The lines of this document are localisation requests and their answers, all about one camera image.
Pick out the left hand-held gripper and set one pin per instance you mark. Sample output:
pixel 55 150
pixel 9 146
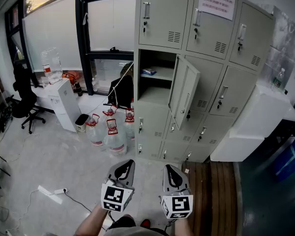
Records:
pixel 115 197

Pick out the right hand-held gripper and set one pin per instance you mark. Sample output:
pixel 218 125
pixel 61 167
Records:
pixel 178 205

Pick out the blue and white box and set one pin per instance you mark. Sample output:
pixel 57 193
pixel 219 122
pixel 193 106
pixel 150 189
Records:
pixel 148 71

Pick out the grey metal locker cabinet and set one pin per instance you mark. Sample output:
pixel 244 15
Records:
pixel 162 8

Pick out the person's right forearm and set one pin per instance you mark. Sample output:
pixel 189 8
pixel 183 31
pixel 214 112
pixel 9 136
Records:
pixel 184 228

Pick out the person's left forearm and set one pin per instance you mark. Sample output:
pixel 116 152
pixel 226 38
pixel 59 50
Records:
pixel 91 222

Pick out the locker door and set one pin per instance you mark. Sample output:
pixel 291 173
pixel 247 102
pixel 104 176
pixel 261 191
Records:
pixel 184 87

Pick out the brown wooden pallet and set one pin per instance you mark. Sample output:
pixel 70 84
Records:
pixel 211 193

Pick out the person's red shoe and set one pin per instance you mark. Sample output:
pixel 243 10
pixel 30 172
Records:
pixel 145 223

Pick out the person's gray shorts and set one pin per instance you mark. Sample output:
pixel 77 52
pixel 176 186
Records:
pixel 135 230

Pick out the white power strip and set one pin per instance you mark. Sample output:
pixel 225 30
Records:
pixel 61 191

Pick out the white paper strip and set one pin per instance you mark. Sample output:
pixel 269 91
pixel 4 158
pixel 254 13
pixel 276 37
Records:
pixel 49 194

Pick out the black bag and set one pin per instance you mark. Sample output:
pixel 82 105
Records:
pixel 124 90

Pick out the black cylinder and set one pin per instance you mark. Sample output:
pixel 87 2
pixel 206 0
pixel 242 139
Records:
pixel 78 88

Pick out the white chest freezer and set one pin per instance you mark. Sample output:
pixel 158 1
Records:
pixel 255 122

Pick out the orange device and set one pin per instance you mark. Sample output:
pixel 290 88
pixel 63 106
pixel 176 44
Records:
pixel 69 77

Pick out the black office chair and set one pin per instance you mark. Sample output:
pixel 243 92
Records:
pixel 24 99

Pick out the large clear dispenser bottle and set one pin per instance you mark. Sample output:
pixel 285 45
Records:
pixel 51 63

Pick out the black equipment rack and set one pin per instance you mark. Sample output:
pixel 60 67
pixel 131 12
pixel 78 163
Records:
pixel 0 112

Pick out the green label plastic bottle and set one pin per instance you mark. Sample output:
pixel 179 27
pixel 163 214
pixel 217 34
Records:
pixel 279 80

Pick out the black key bunch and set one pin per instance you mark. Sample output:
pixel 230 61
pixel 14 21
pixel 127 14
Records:
pixel 144 27
pixel 196 33
pixel 240 45

